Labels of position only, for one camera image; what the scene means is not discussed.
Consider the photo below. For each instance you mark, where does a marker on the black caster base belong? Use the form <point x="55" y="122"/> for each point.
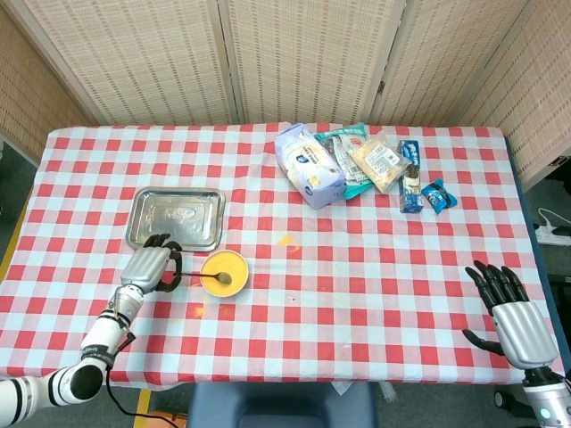
<point x="502" y="399"/>

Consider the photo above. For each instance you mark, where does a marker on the grey printed snack packet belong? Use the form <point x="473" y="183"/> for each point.
<point x="341" y="156"/>

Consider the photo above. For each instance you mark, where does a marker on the teal snack packet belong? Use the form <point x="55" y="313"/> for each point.
<point x="357" y="189"/>

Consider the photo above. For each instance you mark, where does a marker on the woven folding screen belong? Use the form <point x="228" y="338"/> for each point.
<point x="134" y="67"/>

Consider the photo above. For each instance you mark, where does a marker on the light purple flour bag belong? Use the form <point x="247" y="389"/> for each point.
<point x="312" y="178"/>

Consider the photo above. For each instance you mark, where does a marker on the blue chair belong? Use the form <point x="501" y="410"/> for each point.
<point x="281" y="405"/>

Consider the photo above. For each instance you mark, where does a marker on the small blue snack packet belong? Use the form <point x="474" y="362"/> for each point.
<point x="439" y="196"/>

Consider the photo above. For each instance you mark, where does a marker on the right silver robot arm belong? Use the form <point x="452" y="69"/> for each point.
<point x="546" y="397"/>

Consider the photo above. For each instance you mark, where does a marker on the clear bag of beige grains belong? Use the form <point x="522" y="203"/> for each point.
<point x="379" y="165"/>

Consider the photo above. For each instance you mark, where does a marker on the blue cookie box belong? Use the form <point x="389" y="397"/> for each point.
<point x="410" y="196"/>

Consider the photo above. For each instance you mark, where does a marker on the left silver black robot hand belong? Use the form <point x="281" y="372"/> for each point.
<point x="145" y="267"/>

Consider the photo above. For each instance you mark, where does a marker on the white power strip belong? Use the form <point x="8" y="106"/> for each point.
<point x="553" y="236"/>

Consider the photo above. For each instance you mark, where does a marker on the beige bowl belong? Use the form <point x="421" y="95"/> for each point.
<point x="225" y="295"/>

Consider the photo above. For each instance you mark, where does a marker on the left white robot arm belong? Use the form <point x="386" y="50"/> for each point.
<point x="102" y="339"/>

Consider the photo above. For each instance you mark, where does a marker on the red white checkered tablecloth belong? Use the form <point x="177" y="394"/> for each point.
<point x="312" y="312"/>

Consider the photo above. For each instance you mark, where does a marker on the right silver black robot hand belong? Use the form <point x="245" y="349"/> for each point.
<point x="524" y="334"/>

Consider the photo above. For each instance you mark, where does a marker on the rectangular metal tray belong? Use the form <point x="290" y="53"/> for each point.
<point x="187" y="214"/>

